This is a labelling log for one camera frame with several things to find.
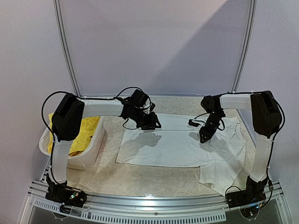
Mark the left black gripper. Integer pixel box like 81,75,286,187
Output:
128,107,161,130

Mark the white t-shirt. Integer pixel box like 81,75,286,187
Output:
116,113,246,195

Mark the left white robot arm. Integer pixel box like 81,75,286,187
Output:
46,89,162,203

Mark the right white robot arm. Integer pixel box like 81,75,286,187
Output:
199,91,285,203

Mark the white plastic laundry basket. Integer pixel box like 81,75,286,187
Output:
39,119,105,170

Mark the yellow garment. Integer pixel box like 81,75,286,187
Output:
47,112,100,157

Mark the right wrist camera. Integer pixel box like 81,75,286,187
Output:
188,119,200,127

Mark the front aluminium rail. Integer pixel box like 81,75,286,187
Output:
21,181,292,224

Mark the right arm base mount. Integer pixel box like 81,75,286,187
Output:
225,182,274,209

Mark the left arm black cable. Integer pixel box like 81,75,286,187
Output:
41,91,71,140

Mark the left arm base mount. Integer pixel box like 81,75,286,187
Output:
45,174,87,208

